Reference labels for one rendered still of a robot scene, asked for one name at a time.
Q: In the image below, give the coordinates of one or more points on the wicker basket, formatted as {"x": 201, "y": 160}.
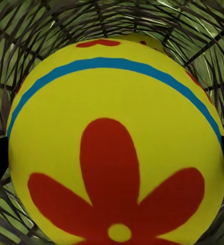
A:
{"x": 137, "y": 16}

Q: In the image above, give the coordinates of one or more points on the easter egg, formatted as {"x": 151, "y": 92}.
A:
{"x": 112, "y": 142}
{"x": 144, "y": 39}

